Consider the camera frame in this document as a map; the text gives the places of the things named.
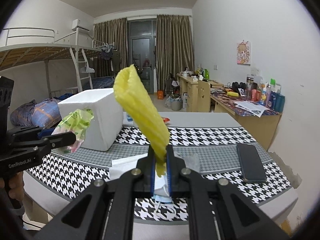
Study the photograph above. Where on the white ladder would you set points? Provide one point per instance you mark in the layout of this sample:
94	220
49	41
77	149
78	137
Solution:
82	69

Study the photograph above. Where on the left brown curtain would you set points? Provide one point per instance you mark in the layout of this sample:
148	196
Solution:
111	39

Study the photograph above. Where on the yellow sponge cloth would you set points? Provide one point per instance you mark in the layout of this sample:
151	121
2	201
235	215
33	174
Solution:
131	94

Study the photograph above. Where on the blue bottle on desk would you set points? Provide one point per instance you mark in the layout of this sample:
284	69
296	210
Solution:
279	103

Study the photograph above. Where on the brown curtain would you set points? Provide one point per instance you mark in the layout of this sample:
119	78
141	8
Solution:
174	47
111	39

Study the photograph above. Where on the white tissue paper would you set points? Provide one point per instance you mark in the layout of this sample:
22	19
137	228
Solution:
120	166

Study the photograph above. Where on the orange bag on floor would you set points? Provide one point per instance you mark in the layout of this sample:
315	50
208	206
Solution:
160	95

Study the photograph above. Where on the right brown curtain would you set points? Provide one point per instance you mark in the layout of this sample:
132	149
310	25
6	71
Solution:
174	47

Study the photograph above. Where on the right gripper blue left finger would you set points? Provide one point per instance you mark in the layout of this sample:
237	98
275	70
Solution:
149	172

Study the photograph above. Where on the white papers on desk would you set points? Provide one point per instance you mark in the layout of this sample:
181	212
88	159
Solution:
252	107

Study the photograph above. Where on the blue plaid quilt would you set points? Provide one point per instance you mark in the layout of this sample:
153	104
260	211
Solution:
44	114

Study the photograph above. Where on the black smartphone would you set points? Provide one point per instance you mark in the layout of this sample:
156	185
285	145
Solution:
250	163

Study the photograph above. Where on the person's left hand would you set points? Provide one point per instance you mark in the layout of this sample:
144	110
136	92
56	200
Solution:
13	189

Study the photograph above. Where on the wooden desk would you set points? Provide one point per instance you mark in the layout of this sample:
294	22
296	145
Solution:
263	129

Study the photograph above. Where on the grey bucket on floor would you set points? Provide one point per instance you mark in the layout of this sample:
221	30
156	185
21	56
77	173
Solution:
176	104

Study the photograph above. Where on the wooden smiley chair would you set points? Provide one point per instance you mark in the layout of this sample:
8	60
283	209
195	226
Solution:
203	98

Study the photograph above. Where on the red snack packet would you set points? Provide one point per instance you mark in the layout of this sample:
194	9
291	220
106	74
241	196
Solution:
166	120

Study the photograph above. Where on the anime girl wall picture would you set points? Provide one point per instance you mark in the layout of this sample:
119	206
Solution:
243	53

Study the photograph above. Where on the green tissue pack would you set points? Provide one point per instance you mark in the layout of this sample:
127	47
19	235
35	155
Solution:
77	122

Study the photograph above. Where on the white air conditioner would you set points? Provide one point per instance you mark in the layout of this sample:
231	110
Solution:
76	24

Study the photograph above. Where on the white styrofoam box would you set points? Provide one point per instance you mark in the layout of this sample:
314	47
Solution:
107	116

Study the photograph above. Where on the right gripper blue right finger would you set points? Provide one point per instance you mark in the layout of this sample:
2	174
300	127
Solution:
174	167

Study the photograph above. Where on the glass balcony door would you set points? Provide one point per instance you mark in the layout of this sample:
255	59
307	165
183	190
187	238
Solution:
142	51

